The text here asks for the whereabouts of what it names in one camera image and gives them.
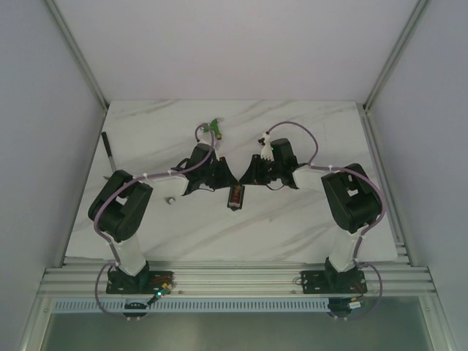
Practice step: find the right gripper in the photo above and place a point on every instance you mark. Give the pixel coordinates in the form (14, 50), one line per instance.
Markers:
(253, 174)

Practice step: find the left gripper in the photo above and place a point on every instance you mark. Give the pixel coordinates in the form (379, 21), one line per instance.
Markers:
(217, 172)

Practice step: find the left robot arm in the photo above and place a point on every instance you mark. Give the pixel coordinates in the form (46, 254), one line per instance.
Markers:
(118, 209)

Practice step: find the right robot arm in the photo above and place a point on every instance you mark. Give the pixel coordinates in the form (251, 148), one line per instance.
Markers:
(355, 202)

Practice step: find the silver open-end wrench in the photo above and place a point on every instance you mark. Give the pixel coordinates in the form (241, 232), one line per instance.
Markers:
(170, 200)

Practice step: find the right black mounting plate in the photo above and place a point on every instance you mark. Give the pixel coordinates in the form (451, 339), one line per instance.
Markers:
(327, 282)

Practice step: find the black mounting plate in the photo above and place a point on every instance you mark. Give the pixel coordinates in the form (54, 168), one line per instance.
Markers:
(118, 283)
(327, 282)

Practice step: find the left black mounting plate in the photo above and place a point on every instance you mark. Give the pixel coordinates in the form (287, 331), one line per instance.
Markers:
(118, 283)

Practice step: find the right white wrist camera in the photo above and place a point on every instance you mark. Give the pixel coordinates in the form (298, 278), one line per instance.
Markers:
(266, 152)

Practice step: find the white slotted cable duct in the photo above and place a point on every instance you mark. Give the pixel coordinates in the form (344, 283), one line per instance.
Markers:
(121, 306)

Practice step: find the claw hammer black handle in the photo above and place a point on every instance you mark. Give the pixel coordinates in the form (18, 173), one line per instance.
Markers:
(108, 151)

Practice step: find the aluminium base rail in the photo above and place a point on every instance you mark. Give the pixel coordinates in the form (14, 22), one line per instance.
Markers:
(78, 278)

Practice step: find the right aluminium frame post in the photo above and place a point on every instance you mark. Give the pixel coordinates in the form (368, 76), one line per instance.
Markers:
(396, 52)

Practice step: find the aluminium frame post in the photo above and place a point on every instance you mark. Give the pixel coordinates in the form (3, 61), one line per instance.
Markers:
(396, 52)
(77, 55)

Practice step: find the left aluminium frame post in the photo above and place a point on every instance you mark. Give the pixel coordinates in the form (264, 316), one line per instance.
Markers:
(77, 55)

